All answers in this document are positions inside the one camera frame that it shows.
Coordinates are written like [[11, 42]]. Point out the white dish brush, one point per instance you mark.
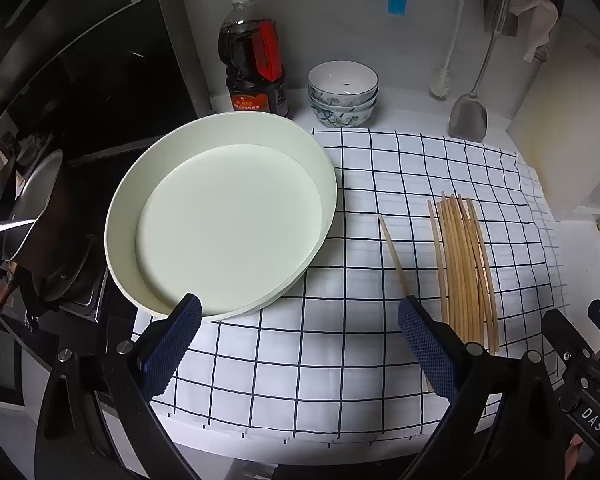
[[440, 85]]

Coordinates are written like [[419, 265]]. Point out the dark soy sauce bottle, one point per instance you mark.
[[250, 60]]

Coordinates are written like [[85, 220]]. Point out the blue wall hook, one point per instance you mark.
[[396, 2]]

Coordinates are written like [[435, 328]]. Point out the brown saucepan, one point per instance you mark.
[[75, 210]]

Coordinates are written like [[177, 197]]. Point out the gas stove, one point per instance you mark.
[[0, 375]]

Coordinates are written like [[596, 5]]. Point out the person's right hand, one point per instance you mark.
[[574, 457]]

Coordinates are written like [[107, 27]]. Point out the black range hood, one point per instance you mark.
[[105, 75]]

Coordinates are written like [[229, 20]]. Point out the white round tray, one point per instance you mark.
[[230, 220]]

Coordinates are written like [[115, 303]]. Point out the metal spatula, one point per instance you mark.
[[467, 120]]

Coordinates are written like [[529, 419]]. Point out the dark hanging kitchen tool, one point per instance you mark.
[[497, 5]]

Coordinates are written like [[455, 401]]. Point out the white cutting board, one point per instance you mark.
[[570, 135]]

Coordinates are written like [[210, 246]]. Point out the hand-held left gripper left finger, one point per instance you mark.
[[172, 345]]

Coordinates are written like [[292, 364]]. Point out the wooden chopstick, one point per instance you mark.
[[394, 255]]

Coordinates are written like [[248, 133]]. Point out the floral ceramic bowl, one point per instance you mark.
[[330, 106], [342, 77], [340, 119]]

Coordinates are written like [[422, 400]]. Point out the pink rag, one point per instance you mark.
[[535, 20]]

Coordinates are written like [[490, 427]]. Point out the pile of wooden chopsticks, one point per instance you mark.
[[460, 270]]

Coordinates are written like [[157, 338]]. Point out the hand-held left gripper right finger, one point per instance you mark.
[[425, 345]]

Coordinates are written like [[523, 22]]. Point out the white checked cloth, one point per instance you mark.
[[330, 360]]

